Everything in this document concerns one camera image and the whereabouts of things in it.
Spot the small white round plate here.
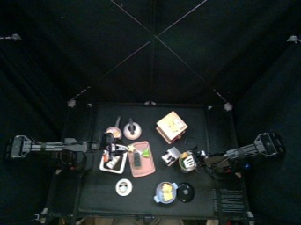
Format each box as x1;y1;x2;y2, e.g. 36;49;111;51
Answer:
115;178;133;197

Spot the grey toy bowl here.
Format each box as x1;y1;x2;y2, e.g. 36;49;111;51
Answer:
178;150;199;173

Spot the pink toy frying pan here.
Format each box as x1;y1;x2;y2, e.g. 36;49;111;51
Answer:
104;116;123;139

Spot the white toy bottle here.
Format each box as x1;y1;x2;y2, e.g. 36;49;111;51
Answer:
105;156;121;171

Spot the white toy toaster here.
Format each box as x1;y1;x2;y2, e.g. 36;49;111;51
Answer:
160;146;182;167

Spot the dark green sliced toy block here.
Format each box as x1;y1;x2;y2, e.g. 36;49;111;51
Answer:
132;152;141;169

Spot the white rectangular tray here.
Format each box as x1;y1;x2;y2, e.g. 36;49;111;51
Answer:
99;150;128;175

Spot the pink cutting board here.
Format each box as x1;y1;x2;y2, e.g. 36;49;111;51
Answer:
127;140;156;178

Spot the wooden shape sorter box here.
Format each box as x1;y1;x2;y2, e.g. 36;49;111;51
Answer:
155;110;190;144

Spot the black round lid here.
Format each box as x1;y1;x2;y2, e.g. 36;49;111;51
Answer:
176;182;195;204

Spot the blue toy pot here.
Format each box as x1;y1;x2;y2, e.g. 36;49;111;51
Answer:
152;181;179;205

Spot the white printed label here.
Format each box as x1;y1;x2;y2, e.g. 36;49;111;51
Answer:
216;188;244;210

